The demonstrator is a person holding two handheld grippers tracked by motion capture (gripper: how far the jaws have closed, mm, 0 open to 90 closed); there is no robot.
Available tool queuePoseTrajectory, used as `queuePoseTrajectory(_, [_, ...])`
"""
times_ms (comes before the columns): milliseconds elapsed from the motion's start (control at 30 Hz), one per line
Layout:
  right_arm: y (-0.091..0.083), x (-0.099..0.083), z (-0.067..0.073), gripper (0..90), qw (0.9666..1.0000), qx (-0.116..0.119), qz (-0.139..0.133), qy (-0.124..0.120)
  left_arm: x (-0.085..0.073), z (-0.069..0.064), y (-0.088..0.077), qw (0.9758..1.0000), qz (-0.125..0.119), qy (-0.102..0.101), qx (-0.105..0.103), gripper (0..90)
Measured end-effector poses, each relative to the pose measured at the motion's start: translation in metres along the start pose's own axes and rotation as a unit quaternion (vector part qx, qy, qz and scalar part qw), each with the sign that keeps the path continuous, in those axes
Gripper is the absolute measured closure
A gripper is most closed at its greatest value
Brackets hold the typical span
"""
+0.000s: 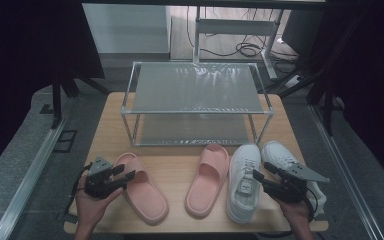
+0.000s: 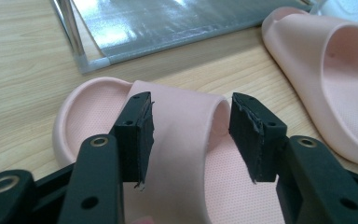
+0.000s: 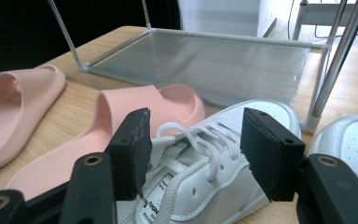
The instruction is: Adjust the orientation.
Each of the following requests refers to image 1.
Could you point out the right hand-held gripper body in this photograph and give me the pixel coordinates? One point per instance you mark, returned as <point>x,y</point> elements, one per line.
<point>290,191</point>

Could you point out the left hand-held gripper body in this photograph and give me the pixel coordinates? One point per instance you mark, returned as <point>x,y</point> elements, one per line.
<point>98,186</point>

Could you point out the pink slipper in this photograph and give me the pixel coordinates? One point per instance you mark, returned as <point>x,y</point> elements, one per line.
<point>146,196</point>
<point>203,190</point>

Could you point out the white sneaker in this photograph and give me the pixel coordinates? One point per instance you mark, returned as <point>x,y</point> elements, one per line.
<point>276,153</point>
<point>243,206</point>

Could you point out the two-tier metal shoe rack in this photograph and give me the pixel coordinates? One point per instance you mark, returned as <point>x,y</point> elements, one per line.
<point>196,86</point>

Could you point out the person's right hand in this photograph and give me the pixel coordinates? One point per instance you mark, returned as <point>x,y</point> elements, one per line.
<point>298,213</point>

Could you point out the person's left hand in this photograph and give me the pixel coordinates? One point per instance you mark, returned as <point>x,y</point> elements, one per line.
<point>88,210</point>

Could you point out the grey tape piece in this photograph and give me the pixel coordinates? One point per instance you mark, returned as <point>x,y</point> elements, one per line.
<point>321,217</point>
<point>69,219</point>

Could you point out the black metal stand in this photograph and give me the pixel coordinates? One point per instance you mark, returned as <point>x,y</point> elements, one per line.
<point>328,110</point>
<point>56,100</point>

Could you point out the white power strip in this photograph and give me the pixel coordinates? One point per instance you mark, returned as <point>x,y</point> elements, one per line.
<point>293,81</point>

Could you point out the dark curtain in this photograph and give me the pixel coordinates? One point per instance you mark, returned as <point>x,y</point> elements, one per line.
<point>373,83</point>
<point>13,66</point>

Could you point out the dark box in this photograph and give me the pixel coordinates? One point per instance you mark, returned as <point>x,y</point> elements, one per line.
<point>303,33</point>

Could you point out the white cabinet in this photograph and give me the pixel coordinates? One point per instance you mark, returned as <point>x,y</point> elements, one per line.
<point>126,30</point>

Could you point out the aluminium floor rail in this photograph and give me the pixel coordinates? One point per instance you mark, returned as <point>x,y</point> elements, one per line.
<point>346,173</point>
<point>26,186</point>

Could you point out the white metal desk frame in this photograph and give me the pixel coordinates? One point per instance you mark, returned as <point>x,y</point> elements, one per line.
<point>236,26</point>

